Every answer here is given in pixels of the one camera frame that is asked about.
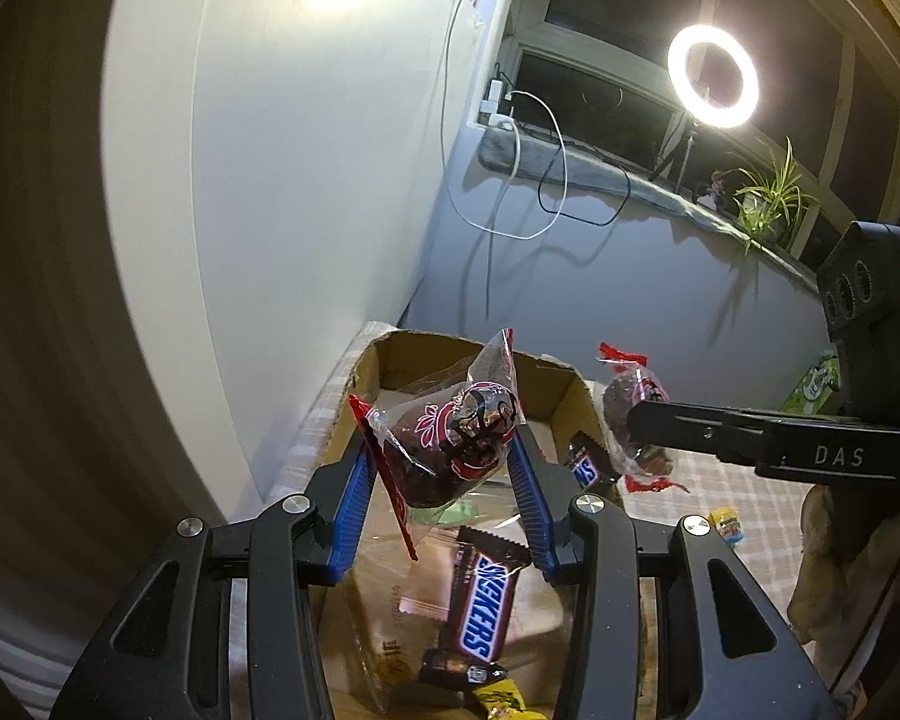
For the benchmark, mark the black light stand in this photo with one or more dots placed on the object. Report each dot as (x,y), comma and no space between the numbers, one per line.
(690,157)

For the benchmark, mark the brown pastry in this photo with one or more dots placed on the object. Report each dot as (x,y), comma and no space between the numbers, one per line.
(622,397)
(435,457)

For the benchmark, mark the person's right forearm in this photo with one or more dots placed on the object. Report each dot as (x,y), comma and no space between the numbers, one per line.
(832,577)

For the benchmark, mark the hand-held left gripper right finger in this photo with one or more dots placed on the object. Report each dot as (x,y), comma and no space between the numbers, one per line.
(529,502)

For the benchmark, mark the small brown chocolate bar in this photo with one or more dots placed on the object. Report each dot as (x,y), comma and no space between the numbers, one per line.
(589,465)

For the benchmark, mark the grey cloth on sill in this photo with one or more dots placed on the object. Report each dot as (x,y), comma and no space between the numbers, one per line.
(592,165)

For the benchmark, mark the potted green plant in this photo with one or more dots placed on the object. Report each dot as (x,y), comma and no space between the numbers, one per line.
(772,195)

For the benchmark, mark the cardboard box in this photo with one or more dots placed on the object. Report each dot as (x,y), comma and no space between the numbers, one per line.
(435,356)

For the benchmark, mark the small ornament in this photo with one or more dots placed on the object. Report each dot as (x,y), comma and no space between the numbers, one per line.
(716,187)

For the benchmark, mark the sliced bread in clear wrapper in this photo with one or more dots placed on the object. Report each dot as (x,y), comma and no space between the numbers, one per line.
(427,585)

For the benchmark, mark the white power adapter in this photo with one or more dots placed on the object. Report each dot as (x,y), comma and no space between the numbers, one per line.
(495,109)

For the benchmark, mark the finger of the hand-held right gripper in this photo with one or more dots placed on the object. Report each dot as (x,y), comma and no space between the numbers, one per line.
(682,427)

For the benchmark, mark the window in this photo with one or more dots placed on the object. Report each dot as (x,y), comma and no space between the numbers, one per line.
(570,30)

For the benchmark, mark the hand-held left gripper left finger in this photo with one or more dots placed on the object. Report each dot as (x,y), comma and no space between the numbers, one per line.
(352,510)

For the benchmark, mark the small yellow blue packet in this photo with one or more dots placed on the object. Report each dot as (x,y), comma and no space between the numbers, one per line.
(727,525)

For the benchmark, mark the green snack bag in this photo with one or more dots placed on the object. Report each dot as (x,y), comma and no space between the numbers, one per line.
(814,390)

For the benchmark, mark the yellow snack packet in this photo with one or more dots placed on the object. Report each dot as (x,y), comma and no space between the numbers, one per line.
(502,701)

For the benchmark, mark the large brown chocolate bar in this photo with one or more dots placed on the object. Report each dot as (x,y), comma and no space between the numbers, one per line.
(480,615)

